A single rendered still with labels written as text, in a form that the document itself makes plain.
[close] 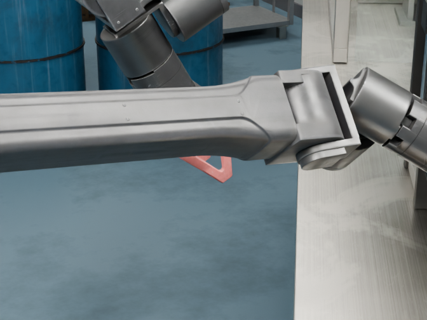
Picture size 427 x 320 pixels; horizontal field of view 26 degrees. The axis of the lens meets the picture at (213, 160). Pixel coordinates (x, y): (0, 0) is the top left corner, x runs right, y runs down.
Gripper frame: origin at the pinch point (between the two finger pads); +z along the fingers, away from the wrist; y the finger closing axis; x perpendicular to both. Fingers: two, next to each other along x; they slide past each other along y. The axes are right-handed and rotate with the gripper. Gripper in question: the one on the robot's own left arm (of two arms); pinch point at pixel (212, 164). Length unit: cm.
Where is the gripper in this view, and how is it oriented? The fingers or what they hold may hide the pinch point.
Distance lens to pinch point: 102.8
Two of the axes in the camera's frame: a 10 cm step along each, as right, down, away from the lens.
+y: -4.0, -3.5, 8.5
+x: -8.0, 5.9, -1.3
